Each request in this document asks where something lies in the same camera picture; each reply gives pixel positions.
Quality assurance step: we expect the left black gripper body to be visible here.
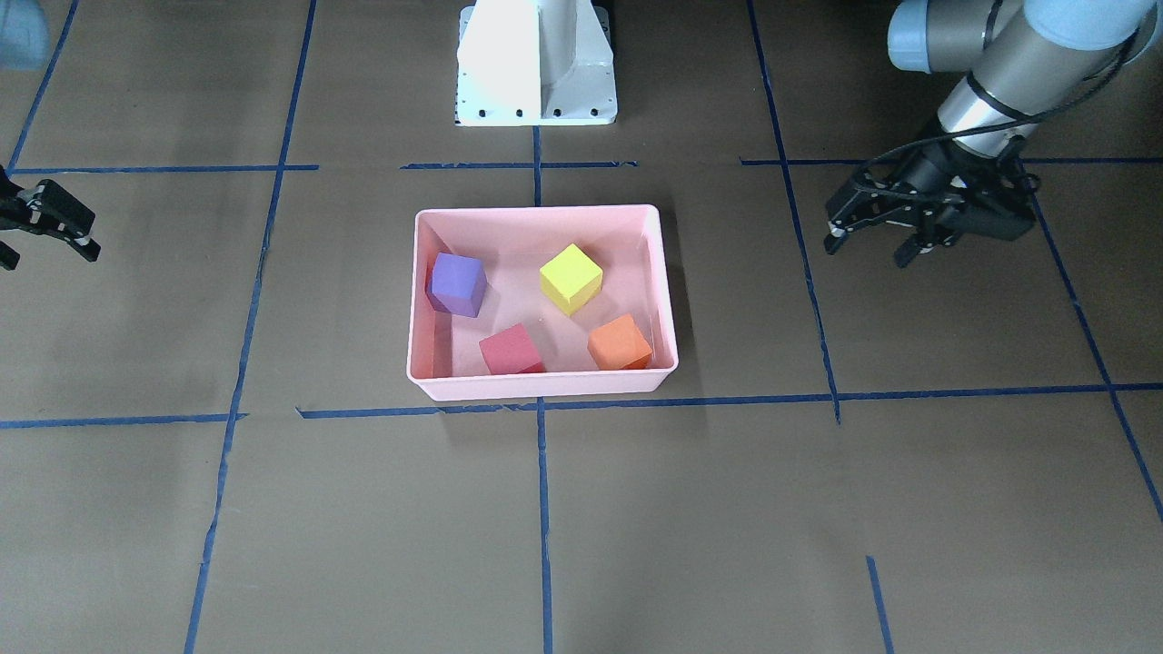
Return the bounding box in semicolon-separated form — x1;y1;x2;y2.
883;145;1019;223

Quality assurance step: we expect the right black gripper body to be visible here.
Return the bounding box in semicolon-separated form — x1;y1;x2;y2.
1;177;33;232

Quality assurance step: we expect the orange foam block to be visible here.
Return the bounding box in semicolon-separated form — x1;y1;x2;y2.
587;313;652;370

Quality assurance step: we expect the yellow foam block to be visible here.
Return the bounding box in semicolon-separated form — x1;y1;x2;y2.
538;243;605;317

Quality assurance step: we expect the pink foam block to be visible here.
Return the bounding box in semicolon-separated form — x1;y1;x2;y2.
478;324;547;375

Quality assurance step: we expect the purple foam block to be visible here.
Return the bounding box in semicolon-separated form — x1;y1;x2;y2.
427;253;487;318

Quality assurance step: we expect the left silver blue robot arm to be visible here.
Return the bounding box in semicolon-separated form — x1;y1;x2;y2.
825;1;1160;268

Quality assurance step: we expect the pink plastic bin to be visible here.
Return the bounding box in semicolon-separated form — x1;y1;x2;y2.
406;204;680;401

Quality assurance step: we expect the white mounting pillar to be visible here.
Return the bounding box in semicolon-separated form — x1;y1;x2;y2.
454;1;619;127

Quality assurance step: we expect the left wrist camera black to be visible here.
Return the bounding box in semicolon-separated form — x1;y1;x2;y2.
944;187;1036;242

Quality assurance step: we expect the black camera cable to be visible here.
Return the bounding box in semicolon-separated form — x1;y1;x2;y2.
854;17;1155;192

